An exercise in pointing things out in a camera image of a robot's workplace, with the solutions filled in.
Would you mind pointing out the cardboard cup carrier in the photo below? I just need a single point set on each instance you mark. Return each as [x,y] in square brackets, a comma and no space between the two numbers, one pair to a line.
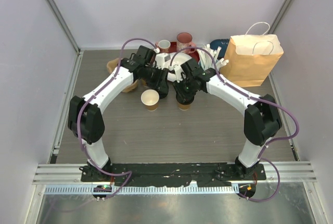
[111,66]

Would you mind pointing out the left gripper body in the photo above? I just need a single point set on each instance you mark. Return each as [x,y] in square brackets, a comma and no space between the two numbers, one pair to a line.
[151,76]

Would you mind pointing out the paper cup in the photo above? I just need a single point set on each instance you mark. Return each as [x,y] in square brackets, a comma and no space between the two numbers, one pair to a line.
[150,99]
[184,106]

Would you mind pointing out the small pink mug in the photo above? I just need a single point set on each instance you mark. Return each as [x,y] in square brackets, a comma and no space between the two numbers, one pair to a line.
[163,46]

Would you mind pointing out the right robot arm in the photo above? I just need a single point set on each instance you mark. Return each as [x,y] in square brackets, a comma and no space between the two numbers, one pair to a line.
[261,118]

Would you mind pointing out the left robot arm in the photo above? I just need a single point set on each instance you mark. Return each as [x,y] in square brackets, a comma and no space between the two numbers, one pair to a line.
[85,118]

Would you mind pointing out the stack of paper cups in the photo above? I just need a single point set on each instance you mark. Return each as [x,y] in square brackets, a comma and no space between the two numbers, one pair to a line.
[144,83]

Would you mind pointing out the aluminium rail frame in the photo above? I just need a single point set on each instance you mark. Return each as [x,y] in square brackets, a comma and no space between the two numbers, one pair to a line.
[66,179]

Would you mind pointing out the red round tray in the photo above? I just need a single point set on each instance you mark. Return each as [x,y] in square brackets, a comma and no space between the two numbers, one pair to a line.
[173,49]

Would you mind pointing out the dark blue pouch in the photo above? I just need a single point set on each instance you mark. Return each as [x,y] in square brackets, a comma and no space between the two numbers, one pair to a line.
[223,43]

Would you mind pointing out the tall pink mug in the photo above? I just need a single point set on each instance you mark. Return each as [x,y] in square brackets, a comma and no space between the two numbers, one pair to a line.
[185,40]

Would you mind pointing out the white wrapped straws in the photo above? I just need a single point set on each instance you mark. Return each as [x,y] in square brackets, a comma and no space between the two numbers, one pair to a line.
[210,56]

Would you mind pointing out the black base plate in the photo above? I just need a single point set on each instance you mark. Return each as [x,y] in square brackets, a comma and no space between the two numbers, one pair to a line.
[173,174]

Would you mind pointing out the brown paper bag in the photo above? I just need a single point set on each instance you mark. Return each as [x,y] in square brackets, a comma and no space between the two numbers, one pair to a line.
[251,58]

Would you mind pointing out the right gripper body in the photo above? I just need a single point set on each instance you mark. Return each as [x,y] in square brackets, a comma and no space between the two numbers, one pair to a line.
[186,88]

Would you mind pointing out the white paper plate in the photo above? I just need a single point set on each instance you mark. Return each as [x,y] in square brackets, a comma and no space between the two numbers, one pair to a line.
[180,59]

